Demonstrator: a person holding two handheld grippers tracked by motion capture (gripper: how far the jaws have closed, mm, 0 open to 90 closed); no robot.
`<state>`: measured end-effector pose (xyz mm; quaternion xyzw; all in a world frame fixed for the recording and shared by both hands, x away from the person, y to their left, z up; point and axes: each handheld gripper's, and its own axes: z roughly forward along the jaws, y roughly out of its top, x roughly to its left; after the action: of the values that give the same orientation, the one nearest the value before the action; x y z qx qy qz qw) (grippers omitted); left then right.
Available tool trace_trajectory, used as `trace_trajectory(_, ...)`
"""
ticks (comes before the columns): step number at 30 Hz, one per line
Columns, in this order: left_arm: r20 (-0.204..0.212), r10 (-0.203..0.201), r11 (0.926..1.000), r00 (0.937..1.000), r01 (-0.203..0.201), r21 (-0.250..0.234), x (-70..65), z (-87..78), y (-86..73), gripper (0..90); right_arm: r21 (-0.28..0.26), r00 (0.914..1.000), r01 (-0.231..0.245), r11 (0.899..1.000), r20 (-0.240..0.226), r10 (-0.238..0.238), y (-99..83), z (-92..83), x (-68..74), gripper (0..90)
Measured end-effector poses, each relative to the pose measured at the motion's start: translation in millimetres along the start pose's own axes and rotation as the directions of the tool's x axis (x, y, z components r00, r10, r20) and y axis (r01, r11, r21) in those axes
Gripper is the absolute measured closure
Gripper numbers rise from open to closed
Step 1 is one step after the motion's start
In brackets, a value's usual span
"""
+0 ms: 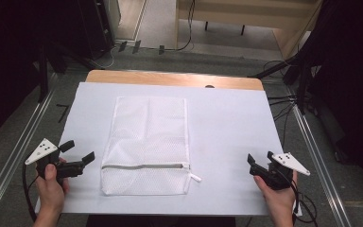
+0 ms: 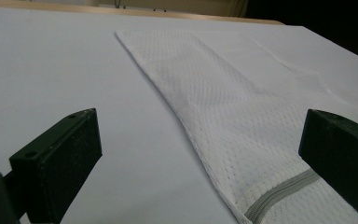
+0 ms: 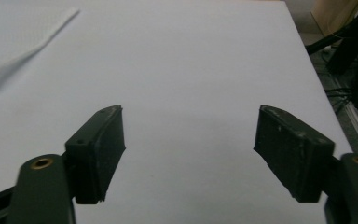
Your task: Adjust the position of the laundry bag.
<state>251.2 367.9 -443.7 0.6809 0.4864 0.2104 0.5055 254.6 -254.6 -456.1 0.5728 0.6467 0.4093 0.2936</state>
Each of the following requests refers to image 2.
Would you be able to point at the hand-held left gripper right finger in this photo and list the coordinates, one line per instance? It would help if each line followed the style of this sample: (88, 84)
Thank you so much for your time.
(341, 155)

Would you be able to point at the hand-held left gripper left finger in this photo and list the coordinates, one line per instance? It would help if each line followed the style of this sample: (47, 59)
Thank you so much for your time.
(59, 161)

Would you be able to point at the white mesh laundry bag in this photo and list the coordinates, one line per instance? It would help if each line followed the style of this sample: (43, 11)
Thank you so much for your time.
(230, 102)

